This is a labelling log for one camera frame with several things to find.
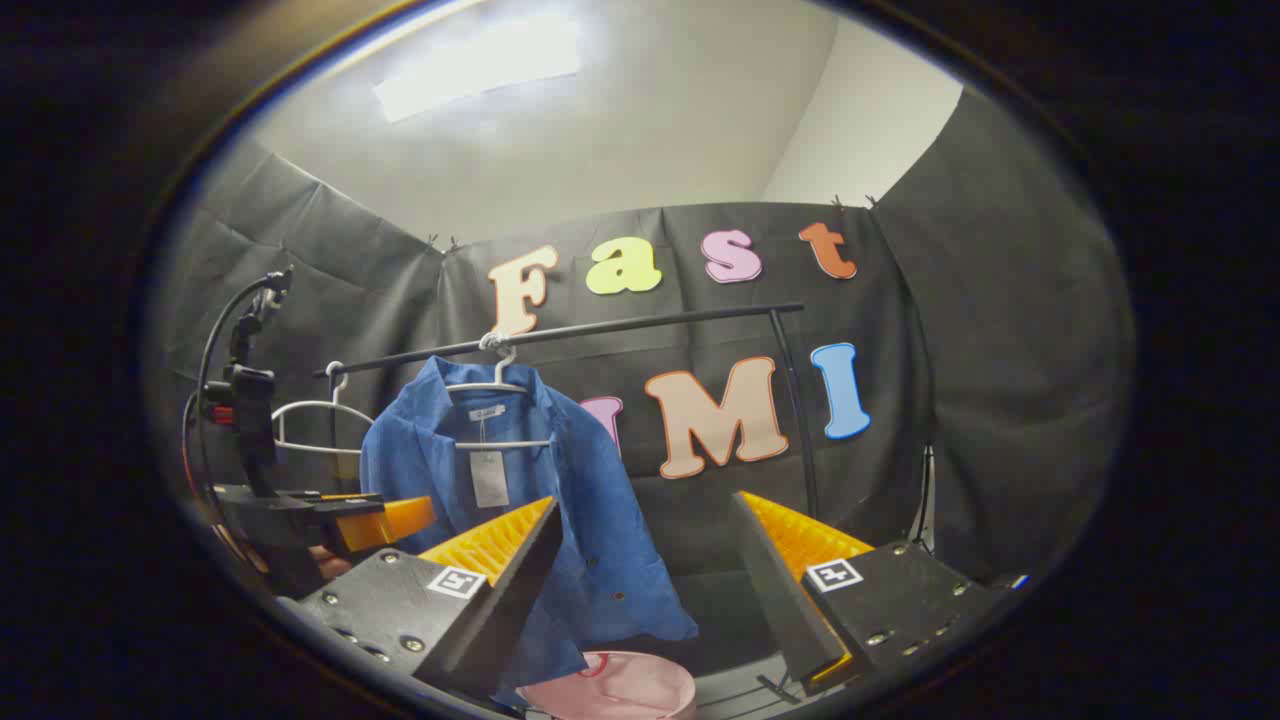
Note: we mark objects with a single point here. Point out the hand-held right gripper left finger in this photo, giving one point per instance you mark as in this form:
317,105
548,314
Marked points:
500,610

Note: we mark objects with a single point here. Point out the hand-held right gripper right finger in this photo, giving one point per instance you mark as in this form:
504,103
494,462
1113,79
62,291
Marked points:
780,600

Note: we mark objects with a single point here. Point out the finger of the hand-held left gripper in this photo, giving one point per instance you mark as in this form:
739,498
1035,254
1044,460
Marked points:
345,497
390,522

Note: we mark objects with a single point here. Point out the pink laundry hamper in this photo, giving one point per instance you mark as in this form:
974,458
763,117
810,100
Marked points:
620,690

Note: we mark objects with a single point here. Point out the blue shirt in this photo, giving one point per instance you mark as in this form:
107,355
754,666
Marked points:
600,500

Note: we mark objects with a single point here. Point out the white plastic hanger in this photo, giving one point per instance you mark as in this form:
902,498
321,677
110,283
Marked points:
320,402
500,386

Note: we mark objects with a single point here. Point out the black clothes rack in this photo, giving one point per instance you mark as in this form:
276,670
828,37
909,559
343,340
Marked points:
650,322

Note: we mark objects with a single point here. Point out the black light stand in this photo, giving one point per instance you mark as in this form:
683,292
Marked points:
925,480

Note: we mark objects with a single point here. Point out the black backdrop cloth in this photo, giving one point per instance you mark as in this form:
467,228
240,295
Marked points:
1000,350

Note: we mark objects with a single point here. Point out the ceiling light panel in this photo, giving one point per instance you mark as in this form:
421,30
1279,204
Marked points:
470,65

